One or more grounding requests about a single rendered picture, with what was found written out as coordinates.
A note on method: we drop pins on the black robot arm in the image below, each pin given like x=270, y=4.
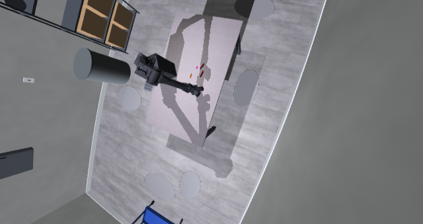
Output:
x=154, y=76

